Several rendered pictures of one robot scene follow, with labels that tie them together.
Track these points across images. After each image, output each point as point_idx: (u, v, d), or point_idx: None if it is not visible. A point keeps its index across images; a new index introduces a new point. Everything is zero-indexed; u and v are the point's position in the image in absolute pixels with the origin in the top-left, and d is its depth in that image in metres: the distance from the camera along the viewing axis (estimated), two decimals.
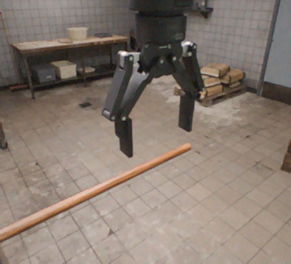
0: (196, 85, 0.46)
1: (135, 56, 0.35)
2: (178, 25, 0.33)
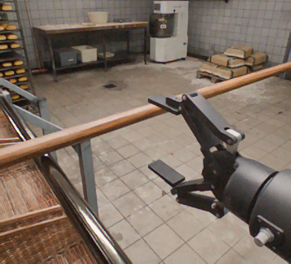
0: (184, 196, 0.44)
1: (231, 148, 0.32)
2: (239, 207, 0.29)
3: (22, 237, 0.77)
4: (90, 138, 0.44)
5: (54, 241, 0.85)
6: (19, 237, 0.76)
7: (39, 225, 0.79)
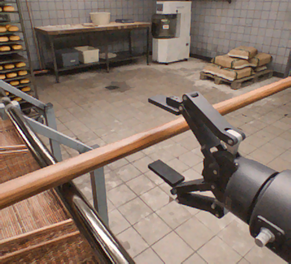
0: (184, 196, 0.44)
1: (232, 148, 0.32)
2: (239, 207, 0.29)
3: (31, 257, 0.72)
4: (116, 160, 0.39)
5: (64, 259, 0.80)
6: (28, 256, 0.71)
7: (49, 243, 0.74)
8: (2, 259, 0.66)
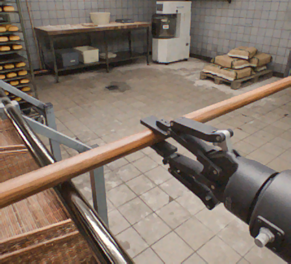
0: (177, 167, 0.43)
1: (225, 145, 0.33)
2: (239, 208, 0.29)
3: (31, 256, 0.72)
4: (115, 159, 0.39)
5: (63, 259, 0.80)
6: (28, 256, 0.71)
7: (49, 242, 0.74)
8: (2, 259, 0.66)
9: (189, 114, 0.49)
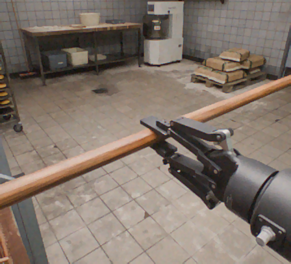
0: (177, 167, 0.43)
1: (225, 145, 0.33)
2: (240, 207, 0.29)
3: None
4: (115, 160, 0.39)
5: None
6: None
7: None
8: None
9: (189, 114, 0.49)
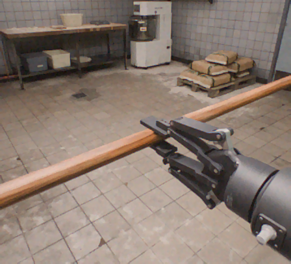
0: (177, 166, 0.43)
1: (225, 144, 0.33)
2: (240, 206, 0.29)
3: None
4: (115, 160, 0.39)
5: None
6: None
7: None
8: None
9: (189, 114, 0.49)
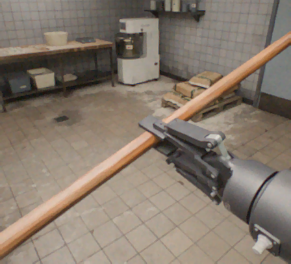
0: None
1: (218, 151, 0.32)
2: (238, 213, 0.30)
3: None
4: (119, 171, 0.41)
5: None
6: None
7: None
8: None
9: (188, 105, 0.48)
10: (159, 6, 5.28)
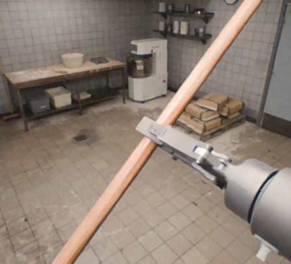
0: None
1: (209, 162, 0.32)
2: (241, 218, 0.31)
3: None
4: (131, 183, 0.43)
5: None
6: None
7: None
8: None
9: (179, 93, 0.45)
10: (167, 27, 5.61)
